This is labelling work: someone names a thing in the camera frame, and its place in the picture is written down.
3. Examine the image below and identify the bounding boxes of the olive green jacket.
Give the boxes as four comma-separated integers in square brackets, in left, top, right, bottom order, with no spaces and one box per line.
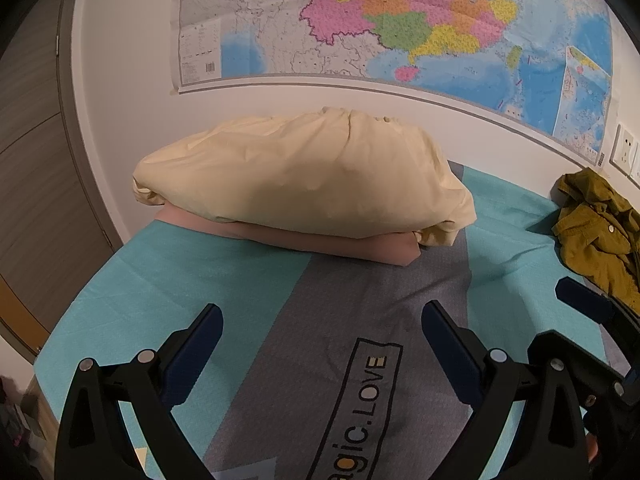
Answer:
[552,168,639,312]

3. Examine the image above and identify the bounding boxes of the grey wooden door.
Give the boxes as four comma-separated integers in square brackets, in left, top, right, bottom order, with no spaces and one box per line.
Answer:
[1,0,122,361]

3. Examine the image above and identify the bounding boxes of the pink folded garment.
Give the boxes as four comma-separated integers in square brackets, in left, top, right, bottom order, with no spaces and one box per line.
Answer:
[155,203,421,266]

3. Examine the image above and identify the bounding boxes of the white wall socket panel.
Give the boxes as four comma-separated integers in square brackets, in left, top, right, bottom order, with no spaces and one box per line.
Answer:
[610,124,639,177]

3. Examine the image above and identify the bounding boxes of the colourful wall map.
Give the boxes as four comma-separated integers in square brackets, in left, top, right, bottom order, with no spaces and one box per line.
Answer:
[171,0,613,164]

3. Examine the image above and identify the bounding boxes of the cream yellow jacket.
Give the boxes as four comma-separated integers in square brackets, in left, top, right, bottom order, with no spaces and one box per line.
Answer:
[132,107,476,246]

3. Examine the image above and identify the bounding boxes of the teal grey bed cover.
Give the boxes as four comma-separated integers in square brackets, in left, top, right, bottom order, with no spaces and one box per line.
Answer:
[35,166,625,479]

